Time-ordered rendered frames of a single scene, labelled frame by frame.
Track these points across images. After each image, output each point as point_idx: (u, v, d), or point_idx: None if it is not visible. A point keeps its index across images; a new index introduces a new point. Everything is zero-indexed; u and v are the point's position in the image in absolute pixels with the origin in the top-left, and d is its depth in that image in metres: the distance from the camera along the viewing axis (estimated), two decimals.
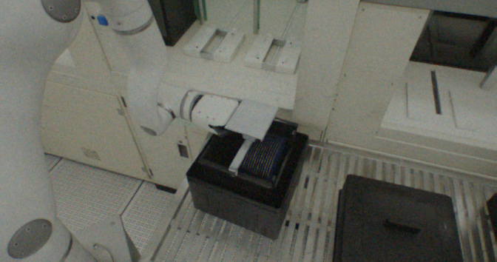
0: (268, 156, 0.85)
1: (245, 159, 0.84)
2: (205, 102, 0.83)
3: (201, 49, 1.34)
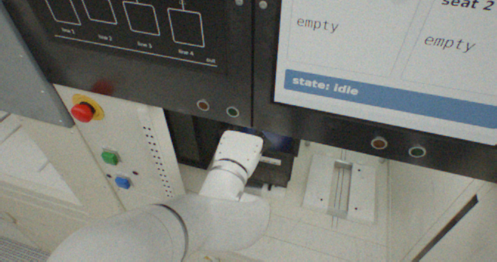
0: None
1: None
2: (232, 155, 0.71)
3: None
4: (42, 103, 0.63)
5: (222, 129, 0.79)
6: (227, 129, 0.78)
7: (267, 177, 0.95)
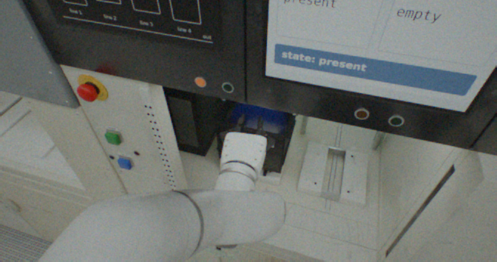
0: None
1: (275, 111, 0.97)
2: (239, 157, 0.70)
3: None
4: (49, 84, 0.67)
5: (223, 132, 0.78)
6: (228, 132, 0.78)
7: None
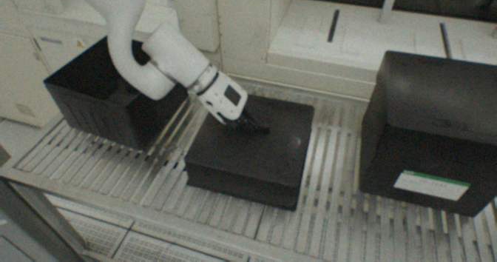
0: None
1: None
2: None
3: None
4: None
5: (231, 126, 0.77)
6: (232, 123, 0.78)
7: None
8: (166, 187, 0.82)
